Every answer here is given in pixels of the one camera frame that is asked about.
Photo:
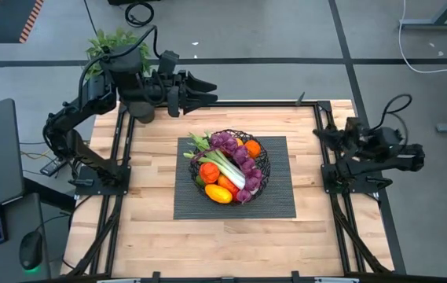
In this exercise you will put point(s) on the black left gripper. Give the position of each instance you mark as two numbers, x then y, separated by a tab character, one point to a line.
176	90

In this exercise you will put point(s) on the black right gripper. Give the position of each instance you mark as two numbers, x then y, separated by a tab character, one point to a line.
368	139

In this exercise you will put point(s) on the purple grapes bunch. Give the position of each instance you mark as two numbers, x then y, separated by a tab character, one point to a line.
242	155

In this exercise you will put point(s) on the wrinkled orange fruit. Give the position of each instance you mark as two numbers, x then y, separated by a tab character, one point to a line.
253	149

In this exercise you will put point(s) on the red wrinkled tomato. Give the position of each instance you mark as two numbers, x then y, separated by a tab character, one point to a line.
209	173

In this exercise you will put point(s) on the white green leek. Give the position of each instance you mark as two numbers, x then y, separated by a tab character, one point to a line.
227	169

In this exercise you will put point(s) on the long green cucumber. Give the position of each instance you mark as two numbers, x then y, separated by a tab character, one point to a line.
200	181

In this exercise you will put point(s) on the red orange mango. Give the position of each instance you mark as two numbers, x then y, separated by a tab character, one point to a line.
227	184

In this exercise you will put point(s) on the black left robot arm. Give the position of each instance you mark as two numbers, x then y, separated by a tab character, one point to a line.
125	74

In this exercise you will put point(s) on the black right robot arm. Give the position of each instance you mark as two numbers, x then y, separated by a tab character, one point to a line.
384	161

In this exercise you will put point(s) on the black plant pot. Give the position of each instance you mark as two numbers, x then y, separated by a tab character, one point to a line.
142	114

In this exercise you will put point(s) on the grey woven placemat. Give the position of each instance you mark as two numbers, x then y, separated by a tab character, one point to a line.
278	196

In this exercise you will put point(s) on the green potted plant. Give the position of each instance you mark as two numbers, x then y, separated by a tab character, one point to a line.
136	40

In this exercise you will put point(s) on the yellow oval fruit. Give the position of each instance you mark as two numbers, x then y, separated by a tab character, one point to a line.
218	194

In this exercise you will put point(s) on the black power adapter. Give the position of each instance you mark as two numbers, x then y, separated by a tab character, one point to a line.
50	168

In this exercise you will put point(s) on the orange striped floor mat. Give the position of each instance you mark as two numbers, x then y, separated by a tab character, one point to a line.
7	19

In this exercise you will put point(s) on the grey low desk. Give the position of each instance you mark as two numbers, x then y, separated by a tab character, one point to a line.
15	220

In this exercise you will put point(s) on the black computer mouse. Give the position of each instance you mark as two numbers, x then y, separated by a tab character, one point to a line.
30	247

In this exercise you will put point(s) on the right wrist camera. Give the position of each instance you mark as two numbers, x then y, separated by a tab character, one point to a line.
354	126

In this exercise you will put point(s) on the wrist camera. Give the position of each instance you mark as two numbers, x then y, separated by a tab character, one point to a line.
354	126
168	61

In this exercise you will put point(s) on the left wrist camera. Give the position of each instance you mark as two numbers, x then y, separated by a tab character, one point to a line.
168	61

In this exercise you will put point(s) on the black aluminium table frame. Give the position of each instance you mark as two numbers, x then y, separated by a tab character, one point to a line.
246	104

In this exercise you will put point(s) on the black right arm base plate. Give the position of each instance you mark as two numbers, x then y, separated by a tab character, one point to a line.
364	184

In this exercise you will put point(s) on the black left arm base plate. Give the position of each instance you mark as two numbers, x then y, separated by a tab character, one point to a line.
89	186

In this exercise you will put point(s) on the grey desk leg frame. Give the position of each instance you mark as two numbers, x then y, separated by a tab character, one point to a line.
435	24

